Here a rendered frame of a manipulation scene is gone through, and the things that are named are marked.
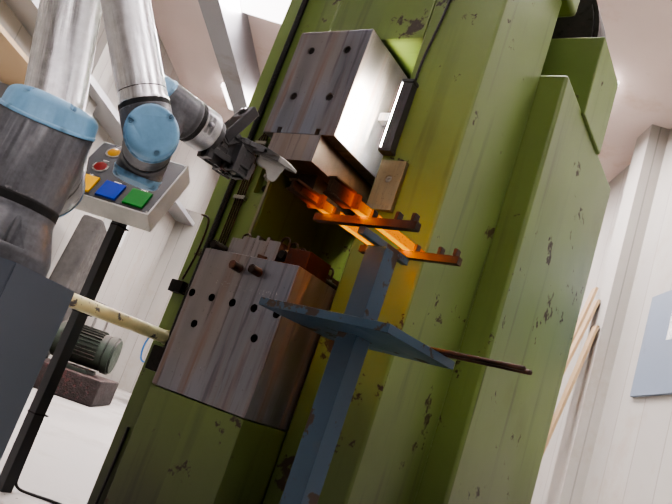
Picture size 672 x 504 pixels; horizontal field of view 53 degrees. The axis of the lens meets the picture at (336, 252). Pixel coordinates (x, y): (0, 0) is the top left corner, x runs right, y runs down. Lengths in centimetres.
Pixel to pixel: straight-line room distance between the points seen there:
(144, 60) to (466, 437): 156
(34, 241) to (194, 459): 103
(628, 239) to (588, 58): 320
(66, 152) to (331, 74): 133
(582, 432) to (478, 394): 342
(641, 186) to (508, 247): 389
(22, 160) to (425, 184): 129
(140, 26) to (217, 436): 112
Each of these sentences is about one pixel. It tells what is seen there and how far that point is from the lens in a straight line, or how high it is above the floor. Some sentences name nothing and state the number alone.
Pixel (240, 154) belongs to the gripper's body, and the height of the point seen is 100.
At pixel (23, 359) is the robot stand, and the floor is 47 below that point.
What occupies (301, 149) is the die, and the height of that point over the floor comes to 131.
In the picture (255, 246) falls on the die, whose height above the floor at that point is 96.
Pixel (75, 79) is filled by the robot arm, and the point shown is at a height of 96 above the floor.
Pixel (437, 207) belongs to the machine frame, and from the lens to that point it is 204.
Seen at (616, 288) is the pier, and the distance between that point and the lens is 590.
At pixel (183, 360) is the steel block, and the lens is 208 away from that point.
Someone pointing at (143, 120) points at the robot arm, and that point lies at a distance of 119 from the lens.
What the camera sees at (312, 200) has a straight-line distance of 166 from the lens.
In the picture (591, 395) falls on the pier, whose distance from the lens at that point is 571.
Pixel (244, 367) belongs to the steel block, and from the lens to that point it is 193.
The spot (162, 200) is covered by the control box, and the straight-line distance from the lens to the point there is 235.
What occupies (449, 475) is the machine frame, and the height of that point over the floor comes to 50.
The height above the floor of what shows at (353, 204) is 102.
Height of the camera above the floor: 54
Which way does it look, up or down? 13 degrees up
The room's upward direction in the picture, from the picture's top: 19 degrees clockwise
